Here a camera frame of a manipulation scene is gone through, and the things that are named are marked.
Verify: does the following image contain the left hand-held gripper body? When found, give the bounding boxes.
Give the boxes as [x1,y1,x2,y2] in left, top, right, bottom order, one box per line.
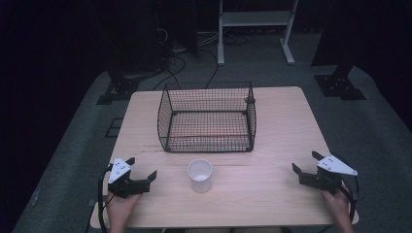
[106,157,152,199]

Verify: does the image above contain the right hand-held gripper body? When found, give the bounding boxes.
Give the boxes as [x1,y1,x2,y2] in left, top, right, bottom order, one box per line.
[298,154,360,195]

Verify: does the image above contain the white cup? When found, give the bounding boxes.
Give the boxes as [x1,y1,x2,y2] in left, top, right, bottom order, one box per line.
[187,157,214,194]

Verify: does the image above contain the black wire mesh basket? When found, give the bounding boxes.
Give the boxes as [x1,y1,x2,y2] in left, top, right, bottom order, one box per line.
[156,81,258,154]

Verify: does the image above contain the person's left hand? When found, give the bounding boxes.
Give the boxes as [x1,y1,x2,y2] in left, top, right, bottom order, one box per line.
[105,191,142,227]

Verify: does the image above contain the person's right hand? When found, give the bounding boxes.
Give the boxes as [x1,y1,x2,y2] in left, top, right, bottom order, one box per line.
[321,185,353,224]

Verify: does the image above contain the white metal stand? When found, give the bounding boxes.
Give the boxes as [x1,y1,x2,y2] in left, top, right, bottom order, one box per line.
[217,0,300,67]

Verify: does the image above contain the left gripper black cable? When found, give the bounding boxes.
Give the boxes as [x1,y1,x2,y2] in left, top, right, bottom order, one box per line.
[97,164,115,233]

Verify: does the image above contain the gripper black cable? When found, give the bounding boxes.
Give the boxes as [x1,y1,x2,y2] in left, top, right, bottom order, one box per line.
[97,164,115,233]
[336,176,361,224]

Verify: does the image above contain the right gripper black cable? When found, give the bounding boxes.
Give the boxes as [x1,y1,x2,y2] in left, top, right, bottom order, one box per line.
[336,176,361,224]

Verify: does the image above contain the black rectangular floor frame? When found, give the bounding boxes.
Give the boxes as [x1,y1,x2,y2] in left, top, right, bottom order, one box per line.
[104,117,124,139]

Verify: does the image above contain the black stand with base plate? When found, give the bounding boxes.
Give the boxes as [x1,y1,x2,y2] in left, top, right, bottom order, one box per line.
[310,0,367,102]
[95,57,141,106]

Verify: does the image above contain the black floor cable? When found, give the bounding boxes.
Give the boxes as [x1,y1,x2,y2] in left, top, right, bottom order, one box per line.
[152,52,188,92]
[198,48,220,89]

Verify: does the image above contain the white floor cables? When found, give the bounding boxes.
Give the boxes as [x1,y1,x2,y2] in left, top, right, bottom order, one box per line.
[171,30,222,54]

